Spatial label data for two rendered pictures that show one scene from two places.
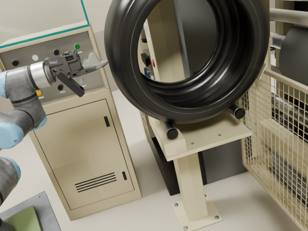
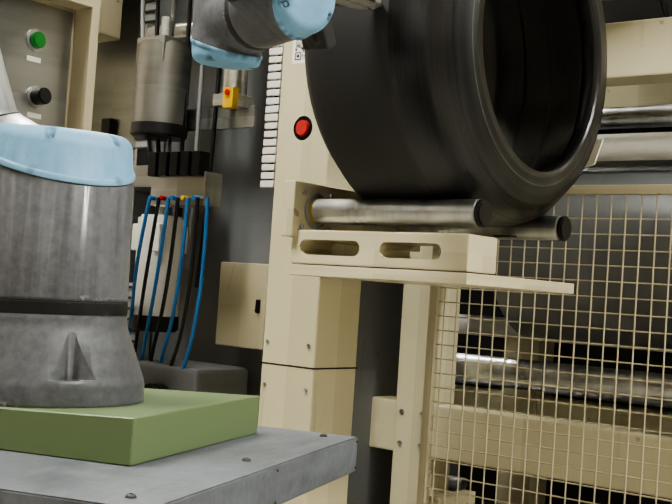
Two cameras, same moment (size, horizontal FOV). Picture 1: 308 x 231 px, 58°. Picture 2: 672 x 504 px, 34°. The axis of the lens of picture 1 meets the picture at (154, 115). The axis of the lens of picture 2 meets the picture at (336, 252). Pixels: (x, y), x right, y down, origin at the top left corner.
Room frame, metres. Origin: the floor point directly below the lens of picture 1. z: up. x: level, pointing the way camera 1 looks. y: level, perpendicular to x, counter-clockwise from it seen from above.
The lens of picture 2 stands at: (-0.15, 1.33, 0.76)
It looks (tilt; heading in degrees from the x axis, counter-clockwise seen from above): 2 degrees up; 315
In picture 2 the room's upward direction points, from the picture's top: 4 degrees clockwise
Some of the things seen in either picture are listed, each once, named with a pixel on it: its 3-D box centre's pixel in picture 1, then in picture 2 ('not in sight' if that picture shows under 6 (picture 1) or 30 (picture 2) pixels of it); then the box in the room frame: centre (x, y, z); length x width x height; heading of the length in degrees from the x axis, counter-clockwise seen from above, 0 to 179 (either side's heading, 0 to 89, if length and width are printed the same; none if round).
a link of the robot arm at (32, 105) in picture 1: (28, 112); (232, 19); (0.96, 0.44, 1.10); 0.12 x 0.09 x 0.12; 171
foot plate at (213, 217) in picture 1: (195, 211); not in sight; (1.36, -0.12, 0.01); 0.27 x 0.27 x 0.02; 7
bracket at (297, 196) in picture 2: not in sight; (358, 218); (1.28, -0.15, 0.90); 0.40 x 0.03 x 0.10; 97
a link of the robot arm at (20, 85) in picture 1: (19, 82); not in sight; (0.97, 0.44, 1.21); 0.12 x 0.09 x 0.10; 97
